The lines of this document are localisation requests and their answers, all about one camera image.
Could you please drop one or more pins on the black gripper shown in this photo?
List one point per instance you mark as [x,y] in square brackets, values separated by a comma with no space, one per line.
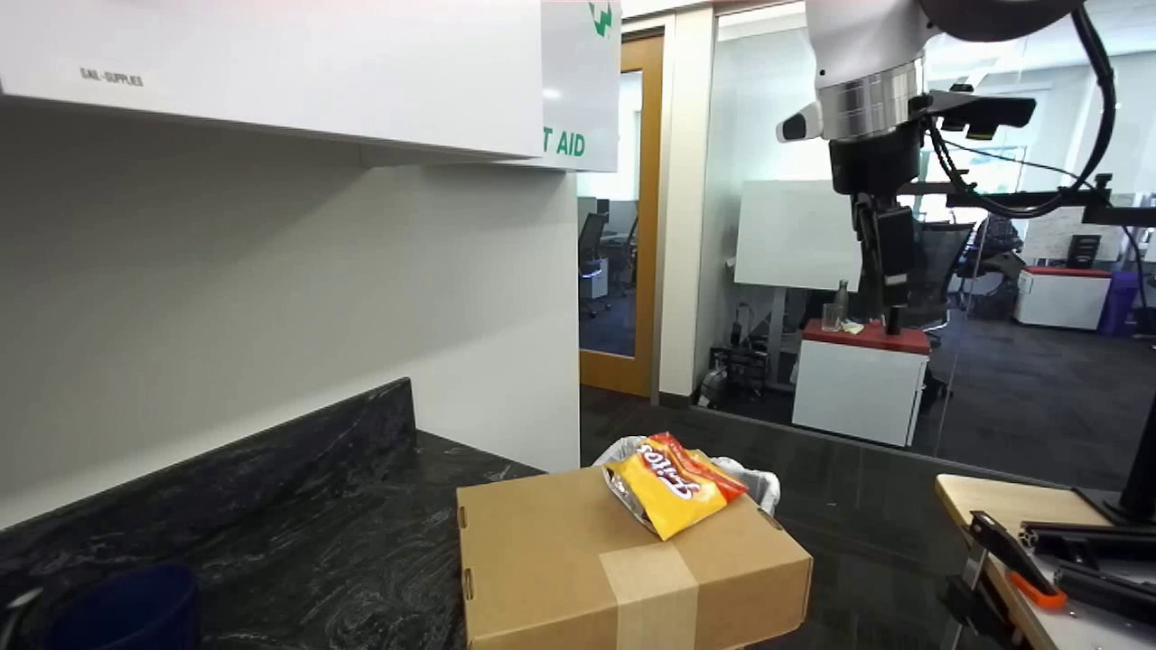
[870,173]

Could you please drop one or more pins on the yellow red chips wrapper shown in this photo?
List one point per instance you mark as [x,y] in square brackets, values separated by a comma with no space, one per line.
[667,486]

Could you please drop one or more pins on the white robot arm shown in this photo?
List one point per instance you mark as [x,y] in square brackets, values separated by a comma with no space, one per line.
[875,112]

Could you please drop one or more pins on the brown cardboard box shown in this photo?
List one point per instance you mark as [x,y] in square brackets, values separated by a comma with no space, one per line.
[557,563]

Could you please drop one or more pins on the white red office cabinet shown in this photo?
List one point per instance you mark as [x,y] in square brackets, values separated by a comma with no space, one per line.
[859,385]

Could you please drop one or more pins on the white whiteboard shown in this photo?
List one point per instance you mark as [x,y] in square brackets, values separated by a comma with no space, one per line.
[794,236]

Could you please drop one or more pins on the black orange tool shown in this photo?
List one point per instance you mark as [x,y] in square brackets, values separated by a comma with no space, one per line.
[1016,561]

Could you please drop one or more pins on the black stand base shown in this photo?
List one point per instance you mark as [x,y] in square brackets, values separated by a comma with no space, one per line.
[1087,552]

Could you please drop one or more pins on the wooden board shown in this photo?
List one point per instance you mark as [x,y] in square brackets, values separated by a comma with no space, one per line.
[1044,569]

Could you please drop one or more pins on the white first aid sign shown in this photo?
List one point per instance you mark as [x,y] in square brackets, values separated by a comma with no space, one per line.
[580,84]

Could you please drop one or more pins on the dark blue cup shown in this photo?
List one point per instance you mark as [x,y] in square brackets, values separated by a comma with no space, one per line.
[153,609]

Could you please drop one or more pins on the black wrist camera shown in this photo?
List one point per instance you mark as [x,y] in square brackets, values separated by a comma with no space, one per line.
[974,112]

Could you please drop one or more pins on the wooden door frame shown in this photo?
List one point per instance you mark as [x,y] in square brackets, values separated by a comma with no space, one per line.
[617,236]

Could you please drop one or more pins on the white wall cabinet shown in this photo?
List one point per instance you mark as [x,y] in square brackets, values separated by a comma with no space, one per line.
[436,74]

